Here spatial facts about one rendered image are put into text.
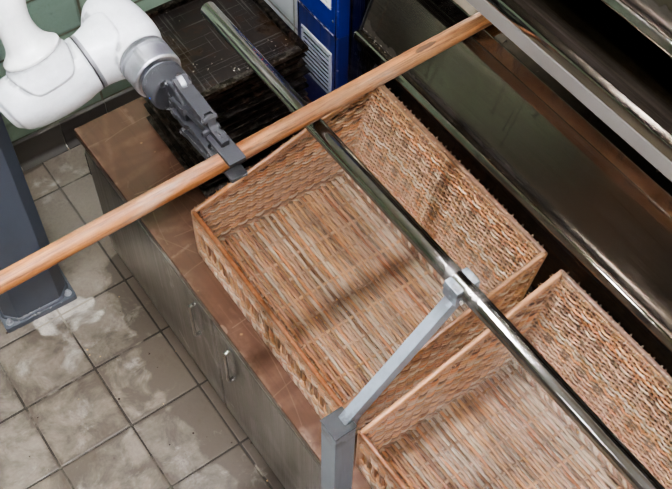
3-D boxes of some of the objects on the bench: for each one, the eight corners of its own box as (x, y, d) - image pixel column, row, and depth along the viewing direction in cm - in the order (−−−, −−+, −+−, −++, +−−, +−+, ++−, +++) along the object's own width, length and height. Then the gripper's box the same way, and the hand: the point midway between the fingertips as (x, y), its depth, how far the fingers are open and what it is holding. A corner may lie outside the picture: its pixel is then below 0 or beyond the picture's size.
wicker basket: (537, 335, 214) (562, 261, 191) (745, 554, 188) (804, 499, 165) (349, 464, 197) (352, 400, 174) (549, 724, 171) (584, 688, 148)
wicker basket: (372, 154, 241) (377, 71, 219) (530, 326, 215) (555, 252, 192) (192, 251, 225) (178, 171, 202) (339, 450, 199) (342, 384, 176)
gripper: (175, 33, 164) (256, 125, 154) (185, 102, 178) (261, 190, 167) (134, 52, 162) (214, 147, 151) (148, 121, 175) (222, 212, 164)
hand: (227, 156), depth 161 cm, fingers closed on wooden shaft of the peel, 3 cm apart
